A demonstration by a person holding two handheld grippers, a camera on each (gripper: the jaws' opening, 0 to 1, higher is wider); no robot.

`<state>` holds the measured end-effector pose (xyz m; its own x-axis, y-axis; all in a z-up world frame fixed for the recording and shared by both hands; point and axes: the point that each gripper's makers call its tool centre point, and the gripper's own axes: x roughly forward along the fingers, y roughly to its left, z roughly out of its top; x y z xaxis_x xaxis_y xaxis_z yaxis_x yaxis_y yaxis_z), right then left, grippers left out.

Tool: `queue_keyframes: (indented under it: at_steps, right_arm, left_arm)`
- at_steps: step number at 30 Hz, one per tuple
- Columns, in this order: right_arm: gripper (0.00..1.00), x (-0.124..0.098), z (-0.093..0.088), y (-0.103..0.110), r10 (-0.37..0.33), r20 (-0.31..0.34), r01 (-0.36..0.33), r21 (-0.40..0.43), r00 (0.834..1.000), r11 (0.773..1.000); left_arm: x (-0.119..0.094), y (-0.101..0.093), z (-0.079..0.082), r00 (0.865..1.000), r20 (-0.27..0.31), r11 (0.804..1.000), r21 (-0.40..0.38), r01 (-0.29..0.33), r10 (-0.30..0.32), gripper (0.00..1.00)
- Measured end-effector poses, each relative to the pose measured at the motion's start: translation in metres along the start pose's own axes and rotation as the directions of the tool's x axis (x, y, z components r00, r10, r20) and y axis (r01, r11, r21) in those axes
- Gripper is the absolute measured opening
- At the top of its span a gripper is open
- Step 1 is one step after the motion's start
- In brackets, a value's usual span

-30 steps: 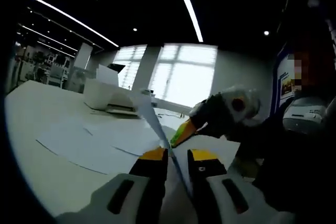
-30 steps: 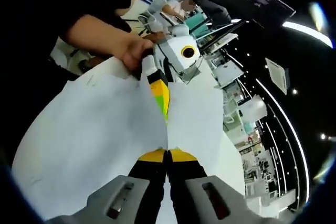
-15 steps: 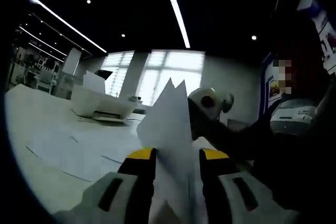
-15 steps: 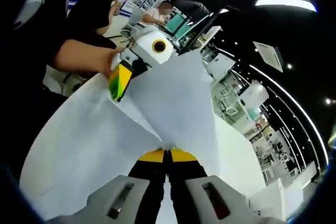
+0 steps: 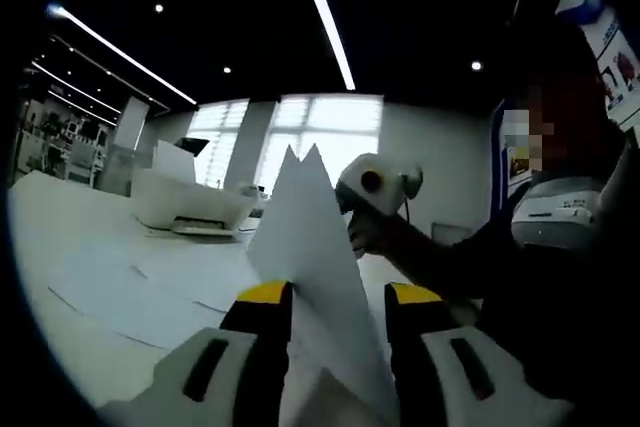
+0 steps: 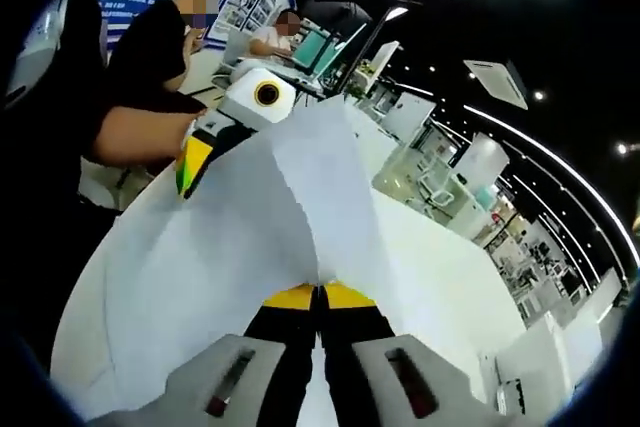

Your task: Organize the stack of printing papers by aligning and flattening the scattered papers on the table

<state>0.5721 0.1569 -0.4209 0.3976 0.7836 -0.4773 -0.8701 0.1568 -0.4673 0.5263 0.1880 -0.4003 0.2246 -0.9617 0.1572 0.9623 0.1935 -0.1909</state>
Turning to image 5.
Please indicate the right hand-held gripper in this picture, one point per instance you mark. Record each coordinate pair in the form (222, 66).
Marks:
(390, 192)

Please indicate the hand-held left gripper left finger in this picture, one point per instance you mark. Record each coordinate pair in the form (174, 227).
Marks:
(165, 387)

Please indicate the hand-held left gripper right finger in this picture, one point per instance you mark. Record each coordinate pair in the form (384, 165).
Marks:
(505, 387)

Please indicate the white printing paper bundle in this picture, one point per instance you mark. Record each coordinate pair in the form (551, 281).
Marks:
(310, 227)

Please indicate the white printing papers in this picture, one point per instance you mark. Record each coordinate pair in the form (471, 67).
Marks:
(150, 287)

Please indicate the person's right hand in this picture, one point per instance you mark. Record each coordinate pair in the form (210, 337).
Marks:
(377, 237)

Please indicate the wide window with blinds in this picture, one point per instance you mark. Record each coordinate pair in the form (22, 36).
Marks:
(340, 127)

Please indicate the person's dark shirt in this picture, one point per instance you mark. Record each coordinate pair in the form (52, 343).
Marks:
(575, 322)

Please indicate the small white printer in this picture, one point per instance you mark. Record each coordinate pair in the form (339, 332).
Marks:
(252, 197)

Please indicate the white pillar between windows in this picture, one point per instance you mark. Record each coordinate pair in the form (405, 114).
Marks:
(250, 147)

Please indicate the white chest-worn device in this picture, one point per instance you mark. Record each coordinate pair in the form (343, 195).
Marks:
(555, 212)

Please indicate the narrow window with blinds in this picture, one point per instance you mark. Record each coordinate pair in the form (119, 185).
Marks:
(220, 137)

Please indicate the white inkjet printer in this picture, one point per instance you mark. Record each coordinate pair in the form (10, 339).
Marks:
(190, 207)

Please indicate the long ceiling light strip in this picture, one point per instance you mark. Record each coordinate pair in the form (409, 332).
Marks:
(325, 17)

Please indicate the black monitor on tripod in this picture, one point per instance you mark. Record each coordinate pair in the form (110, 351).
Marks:
(196, 147)

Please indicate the person's head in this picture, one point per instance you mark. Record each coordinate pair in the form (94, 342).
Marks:
(575, 112)

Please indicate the printer feed paper sheets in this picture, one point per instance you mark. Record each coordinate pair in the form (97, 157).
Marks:
(172, 162)

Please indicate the background office workstations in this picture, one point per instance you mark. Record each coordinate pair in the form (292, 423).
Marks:
(60, 147)

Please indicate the blue white wall display board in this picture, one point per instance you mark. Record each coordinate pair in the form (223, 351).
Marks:
(500, 177)
(615, 57)

